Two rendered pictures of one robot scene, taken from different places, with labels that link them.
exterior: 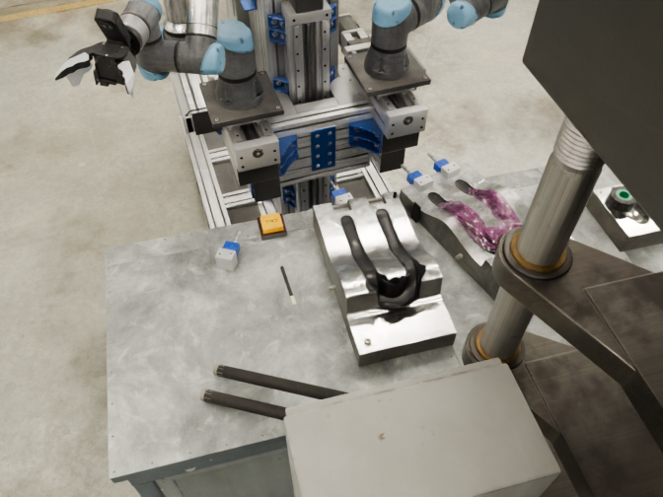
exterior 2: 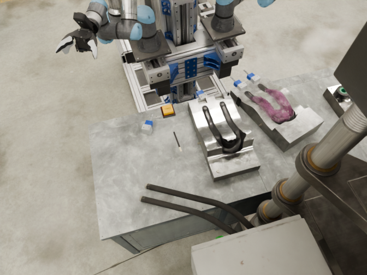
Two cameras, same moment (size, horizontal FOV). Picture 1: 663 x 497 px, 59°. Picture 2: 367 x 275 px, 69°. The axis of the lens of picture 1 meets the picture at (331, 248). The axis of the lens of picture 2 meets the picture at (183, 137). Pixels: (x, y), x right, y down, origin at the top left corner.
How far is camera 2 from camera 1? 0.22 m
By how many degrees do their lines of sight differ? 9
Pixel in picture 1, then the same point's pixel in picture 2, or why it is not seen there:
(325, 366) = (197, 182)
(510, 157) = (279, 61)
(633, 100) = not seen: outside the picture
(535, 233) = (324, 155)
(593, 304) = (353, 190)
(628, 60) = not seen: outside the picture
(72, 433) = (80, 202)
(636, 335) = not seen: outside the picture
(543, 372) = (314, 205)
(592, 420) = (339, 231)
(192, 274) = (131, 137)
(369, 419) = (235, 252)
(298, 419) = (199, 253)
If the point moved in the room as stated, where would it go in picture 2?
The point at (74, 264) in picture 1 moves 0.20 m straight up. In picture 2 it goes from (72, 122) to (64, 110)
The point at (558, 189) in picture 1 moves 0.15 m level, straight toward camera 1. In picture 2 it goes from (344, 139) to (327, 203)
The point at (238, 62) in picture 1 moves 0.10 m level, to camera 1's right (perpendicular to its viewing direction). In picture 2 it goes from (147, 28) to (165, 28)
